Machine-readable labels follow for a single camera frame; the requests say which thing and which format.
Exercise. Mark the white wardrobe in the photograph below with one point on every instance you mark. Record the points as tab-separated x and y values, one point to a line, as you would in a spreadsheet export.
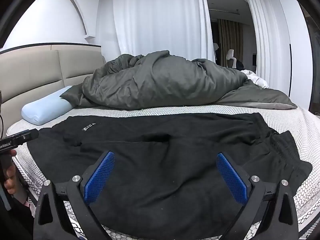
300	55

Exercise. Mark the white office chair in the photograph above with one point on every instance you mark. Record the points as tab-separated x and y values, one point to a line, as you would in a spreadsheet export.
230	55

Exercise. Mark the brown curtain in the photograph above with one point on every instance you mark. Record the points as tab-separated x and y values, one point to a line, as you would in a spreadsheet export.
230	37

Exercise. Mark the dark grey duvet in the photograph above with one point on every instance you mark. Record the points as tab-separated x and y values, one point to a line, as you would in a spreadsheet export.
162	80

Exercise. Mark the black pants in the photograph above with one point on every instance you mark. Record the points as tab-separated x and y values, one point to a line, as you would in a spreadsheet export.
162	167

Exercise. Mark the person's black clothed body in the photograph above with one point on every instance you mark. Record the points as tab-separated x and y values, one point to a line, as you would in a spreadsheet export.
12	222

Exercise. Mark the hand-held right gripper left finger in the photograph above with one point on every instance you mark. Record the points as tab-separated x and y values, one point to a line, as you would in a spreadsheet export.
98	178

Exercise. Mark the light blue pillow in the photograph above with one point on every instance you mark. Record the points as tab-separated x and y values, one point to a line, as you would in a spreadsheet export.
42	107

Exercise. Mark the white honeycomb mattress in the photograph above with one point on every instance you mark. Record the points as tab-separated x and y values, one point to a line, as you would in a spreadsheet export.
280	120

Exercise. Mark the person's left hand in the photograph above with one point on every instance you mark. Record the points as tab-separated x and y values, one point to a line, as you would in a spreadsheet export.
11	180

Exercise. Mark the white curtain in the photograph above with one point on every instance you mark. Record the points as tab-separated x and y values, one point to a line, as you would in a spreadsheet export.
155	17
265	30

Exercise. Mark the white crumpled cloth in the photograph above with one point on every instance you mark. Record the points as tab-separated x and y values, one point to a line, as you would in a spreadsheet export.
255	80

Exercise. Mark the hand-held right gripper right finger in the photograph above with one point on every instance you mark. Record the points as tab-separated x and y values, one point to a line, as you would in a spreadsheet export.
232	180

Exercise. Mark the beige padded headboard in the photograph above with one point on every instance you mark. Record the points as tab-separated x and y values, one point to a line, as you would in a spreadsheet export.
32	75

